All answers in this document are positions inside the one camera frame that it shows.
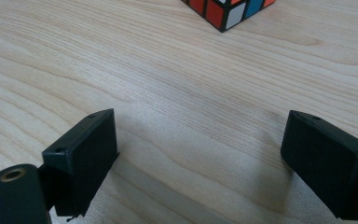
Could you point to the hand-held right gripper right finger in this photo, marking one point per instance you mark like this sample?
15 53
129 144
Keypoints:
329 168

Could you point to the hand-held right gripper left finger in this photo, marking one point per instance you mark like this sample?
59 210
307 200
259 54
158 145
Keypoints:
80 161

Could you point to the multicoloured puzzle cube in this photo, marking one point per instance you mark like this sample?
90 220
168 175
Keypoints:
214 14

